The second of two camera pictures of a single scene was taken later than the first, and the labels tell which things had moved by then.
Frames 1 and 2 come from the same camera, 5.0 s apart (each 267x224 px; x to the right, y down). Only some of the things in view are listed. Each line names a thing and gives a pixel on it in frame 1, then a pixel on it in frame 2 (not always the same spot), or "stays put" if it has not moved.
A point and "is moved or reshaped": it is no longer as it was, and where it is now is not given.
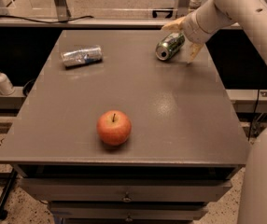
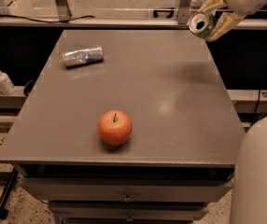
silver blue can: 82,57 stays put
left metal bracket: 62,7 stays put
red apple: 114,127 stays put
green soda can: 169,46 is moved or reshaped
